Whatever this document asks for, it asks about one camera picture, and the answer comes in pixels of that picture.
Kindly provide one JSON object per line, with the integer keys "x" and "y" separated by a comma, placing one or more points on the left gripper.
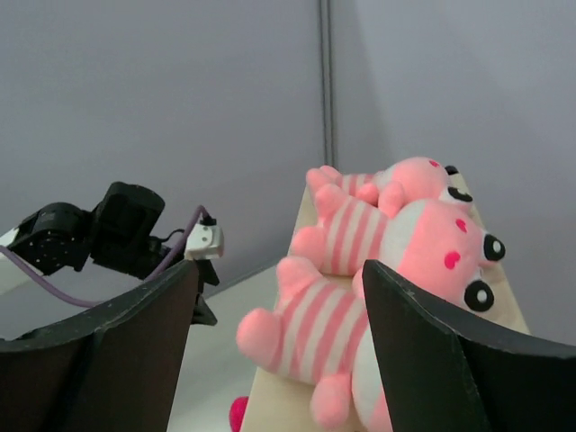
{"x": 169, "y": 256}

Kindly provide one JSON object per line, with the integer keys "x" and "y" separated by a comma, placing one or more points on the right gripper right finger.
{"x": 446, "y": 369}

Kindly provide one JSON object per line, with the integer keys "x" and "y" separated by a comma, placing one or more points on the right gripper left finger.
{"x": 111, "y": 368}

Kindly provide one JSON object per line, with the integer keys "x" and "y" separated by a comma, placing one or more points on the magenta owl plush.
{"x": 237, "y": 411}

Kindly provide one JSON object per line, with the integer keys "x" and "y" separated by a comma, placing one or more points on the pink striped plush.
{"x": 436, "y": 246}
{"x": 390, "y": 189}
{"x": 319, "y": 334}

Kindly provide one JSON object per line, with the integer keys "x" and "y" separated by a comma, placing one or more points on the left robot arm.
{"x": 115, "y": 235}

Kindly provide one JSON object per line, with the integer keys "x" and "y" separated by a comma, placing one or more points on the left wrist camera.
{"x": 205, "y": 241}

